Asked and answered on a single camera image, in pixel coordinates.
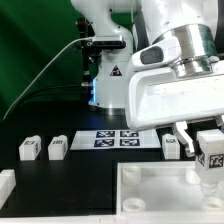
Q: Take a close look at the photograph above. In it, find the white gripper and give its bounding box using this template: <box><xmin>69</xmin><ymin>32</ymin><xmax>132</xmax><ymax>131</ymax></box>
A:
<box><xmin>126</xmin><ymin>61</ymin><xmax>224</xmax><ymax>157</ymax></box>

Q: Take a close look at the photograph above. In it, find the white square tabletop tray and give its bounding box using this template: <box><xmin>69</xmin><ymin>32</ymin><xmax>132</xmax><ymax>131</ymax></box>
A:
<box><xmin>116</xmin><ymin>161</ymin><xmax>224</xmax><ymax>224</ymax></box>

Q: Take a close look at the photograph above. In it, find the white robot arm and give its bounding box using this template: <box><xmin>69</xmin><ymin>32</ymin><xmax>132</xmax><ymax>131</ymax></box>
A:
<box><xmin>70</xmin><ymin>0</ymin><xmax>224</xmax><ymax>156</ymax></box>

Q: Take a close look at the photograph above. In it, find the white marker base plate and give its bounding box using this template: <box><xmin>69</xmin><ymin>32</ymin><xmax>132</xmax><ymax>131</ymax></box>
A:
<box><xmin>71</xmin><ymin>129</ymin><xmax>161</xmax><ymax>150</ymax></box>

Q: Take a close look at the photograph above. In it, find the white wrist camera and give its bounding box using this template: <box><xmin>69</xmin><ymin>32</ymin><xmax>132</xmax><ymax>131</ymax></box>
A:
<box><xmin>128</xmin><ymin>36</ymin><xmax>182</xmax><ymax>72</ymax></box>

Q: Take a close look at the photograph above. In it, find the white camera cable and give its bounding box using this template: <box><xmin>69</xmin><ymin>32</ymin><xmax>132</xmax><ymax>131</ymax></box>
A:
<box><xmin>2</xmin><ymin>37</ymin><xmax>94</xmax><ymax>121</ymax></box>

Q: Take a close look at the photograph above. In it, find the black cable on table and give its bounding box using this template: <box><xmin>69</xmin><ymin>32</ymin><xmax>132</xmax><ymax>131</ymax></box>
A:
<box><xmin>13</xmin><ymin>83</ymin><xmax>91</xmax><ymax>108</ymax></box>

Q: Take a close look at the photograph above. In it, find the white left obstacle bracket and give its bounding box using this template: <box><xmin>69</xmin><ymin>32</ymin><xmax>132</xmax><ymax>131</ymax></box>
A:
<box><xmin>0</xmin><ymin>169</ymin><xmax>16</xmax><ymax>209</ymax></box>

